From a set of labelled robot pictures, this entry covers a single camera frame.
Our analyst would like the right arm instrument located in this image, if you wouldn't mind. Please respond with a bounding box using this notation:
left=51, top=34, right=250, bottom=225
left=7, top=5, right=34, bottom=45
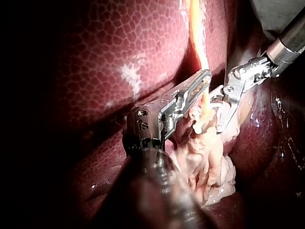
left=222, top=51, right=280, bottom=105

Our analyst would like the left arm instrument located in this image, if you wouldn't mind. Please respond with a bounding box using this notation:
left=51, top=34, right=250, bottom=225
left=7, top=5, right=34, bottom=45
left=123, top=91, right=181, bottom=154

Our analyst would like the right arm instrument jaw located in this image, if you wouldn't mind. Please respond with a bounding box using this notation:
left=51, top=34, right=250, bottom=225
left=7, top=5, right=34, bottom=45
left=215, top=102, right=239, bottom=134
left=209, top=85, right=227, bottom=100

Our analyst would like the left arm instrument jaw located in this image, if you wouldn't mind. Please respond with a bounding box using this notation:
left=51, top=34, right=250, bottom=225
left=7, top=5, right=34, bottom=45
left=177, top=69, right=213, bottom=106
left=161, top=104, right=192, bottom=141

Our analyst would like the gallbladder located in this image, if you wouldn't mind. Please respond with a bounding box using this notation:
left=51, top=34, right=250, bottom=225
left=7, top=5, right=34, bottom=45
left=173, top=94, right=260, bottom=207

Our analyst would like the thin tube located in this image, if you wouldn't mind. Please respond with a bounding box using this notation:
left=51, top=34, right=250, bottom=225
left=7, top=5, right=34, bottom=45
left=187, top=0, right=213, bottom=120

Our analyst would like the pale fatty tissue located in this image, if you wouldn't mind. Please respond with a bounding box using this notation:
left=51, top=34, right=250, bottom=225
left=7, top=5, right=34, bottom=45
left=178, top=0, right=212, bottom=69

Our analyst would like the dark red liver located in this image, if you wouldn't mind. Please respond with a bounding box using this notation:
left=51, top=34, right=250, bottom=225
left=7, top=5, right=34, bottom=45
left=45, top=0, right=305, bottom=229

